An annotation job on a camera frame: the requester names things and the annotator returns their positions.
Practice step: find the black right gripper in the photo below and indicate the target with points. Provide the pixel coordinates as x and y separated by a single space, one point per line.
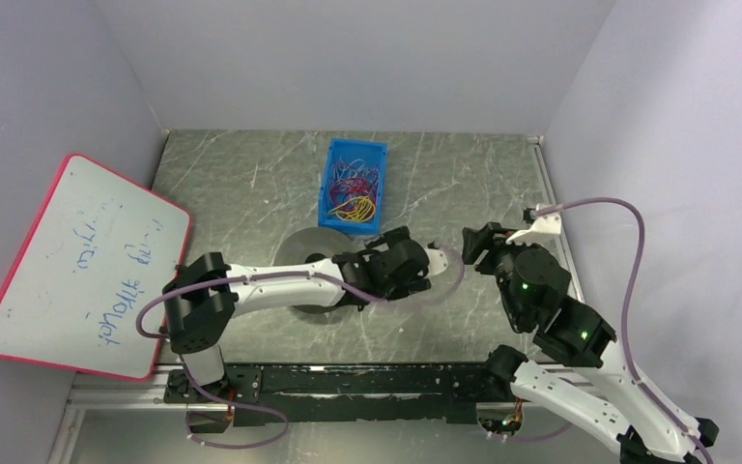
485 246

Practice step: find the blue plastic bin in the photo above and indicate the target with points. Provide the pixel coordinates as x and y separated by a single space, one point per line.
352 186

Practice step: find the black cable spool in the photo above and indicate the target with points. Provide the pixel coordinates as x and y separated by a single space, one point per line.
310 245

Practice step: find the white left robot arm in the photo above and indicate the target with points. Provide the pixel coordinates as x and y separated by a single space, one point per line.
204 296

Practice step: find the pink framed whiteboard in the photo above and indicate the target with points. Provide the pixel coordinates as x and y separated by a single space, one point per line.
98 250

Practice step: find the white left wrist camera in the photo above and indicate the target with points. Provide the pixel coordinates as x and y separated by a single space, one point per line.
440 259

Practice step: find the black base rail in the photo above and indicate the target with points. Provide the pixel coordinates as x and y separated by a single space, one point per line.
252 394

